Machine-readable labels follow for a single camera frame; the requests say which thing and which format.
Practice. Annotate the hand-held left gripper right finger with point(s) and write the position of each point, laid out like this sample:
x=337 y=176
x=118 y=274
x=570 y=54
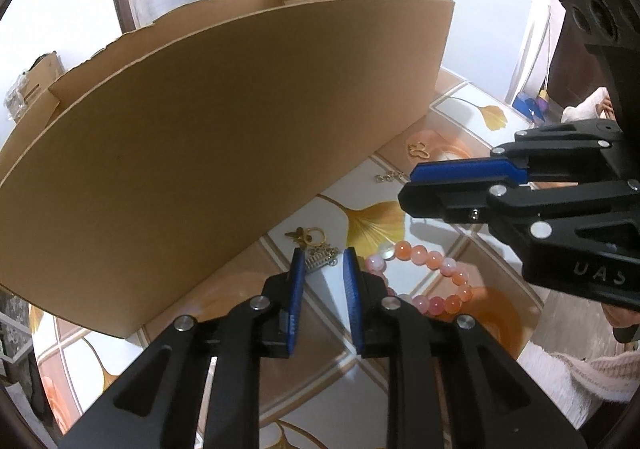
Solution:
x=352 y=299

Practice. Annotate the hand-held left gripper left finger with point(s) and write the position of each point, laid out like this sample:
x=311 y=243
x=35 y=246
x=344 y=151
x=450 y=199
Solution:
x=295 y=299

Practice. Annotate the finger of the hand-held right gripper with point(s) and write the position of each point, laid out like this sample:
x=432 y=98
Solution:
x=465 y=170
x=450 y=201

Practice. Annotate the cardboard box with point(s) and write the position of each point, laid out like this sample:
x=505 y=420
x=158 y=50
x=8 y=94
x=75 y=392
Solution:
x=200 y=154

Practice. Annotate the person's right forearm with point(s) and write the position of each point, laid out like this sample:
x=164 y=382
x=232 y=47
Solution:
x=575 y=379

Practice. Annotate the person's right hand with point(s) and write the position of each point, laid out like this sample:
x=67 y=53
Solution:
x=622 y=316

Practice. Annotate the blue packet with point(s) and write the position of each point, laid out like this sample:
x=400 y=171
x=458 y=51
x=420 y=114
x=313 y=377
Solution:
x=530 y=106

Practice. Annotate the worn cardboard carton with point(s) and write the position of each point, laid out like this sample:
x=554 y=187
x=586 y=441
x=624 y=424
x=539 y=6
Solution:
x=45 y=74

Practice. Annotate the clear plastic bag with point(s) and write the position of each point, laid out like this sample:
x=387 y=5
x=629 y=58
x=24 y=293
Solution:
x=15 y=96

